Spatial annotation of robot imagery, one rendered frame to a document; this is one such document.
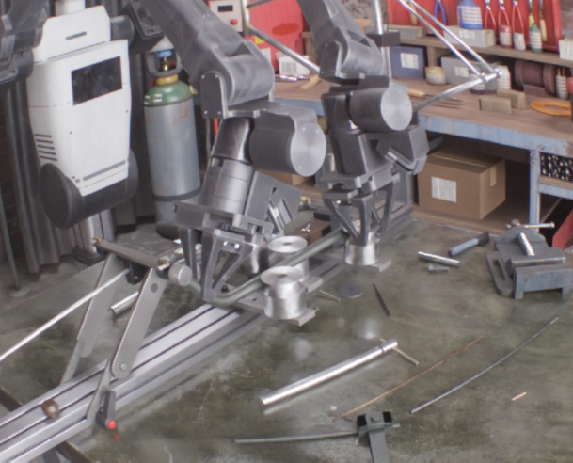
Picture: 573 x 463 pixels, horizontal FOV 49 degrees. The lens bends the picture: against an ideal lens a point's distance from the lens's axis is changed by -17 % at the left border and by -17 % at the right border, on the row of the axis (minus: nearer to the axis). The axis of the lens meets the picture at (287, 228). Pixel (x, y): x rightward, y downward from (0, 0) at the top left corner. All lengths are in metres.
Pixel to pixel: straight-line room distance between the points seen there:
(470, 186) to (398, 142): 1.48
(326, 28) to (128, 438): 0.61
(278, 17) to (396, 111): 2.30
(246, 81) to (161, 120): 2.01
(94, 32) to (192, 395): 0.96
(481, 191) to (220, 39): 1.66
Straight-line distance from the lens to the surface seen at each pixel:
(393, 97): 0.89
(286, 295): 0.87
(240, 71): 0.78
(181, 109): 2.79
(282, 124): 0.75
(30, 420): 0.78
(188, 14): 0.83
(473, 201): 2.38
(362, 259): 0.99
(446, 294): 1.01
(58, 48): 1.51
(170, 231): 1.26
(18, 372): 0.94
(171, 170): 2.84
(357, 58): 0.95
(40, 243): 3.47
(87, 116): 1.47
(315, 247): 0.96
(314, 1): 1.05
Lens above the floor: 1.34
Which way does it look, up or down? 22 degrees down
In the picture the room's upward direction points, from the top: 5 degrees counter-clockwise
